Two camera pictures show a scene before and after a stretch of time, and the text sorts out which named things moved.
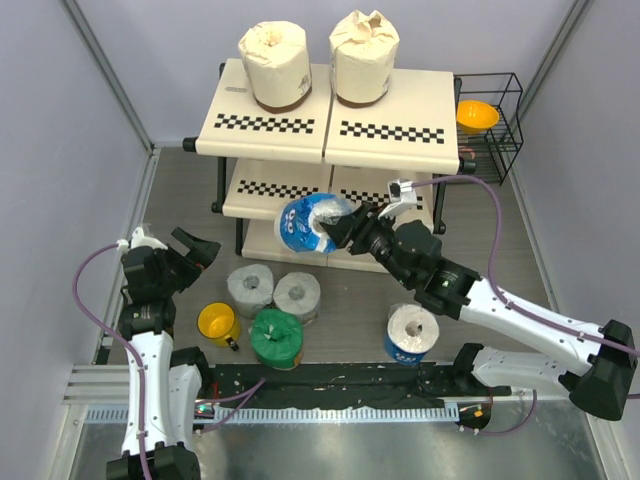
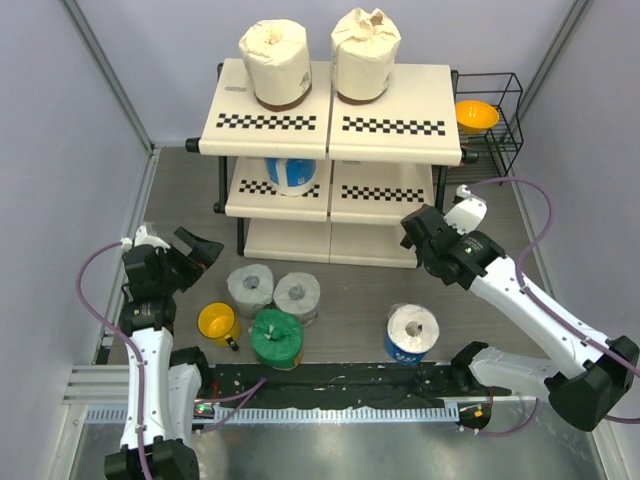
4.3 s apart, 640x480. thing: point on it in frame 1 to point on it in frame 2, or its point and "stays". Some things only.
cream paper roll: x=363 y=47 stays
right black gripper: x=342 y=227 to x=407 y=242
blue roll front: x=412 y=331 stays
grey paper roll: x=300 y=294 stays
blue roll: x=298 y=221 to x=291 y=176
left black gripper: x=202 y=253 stays
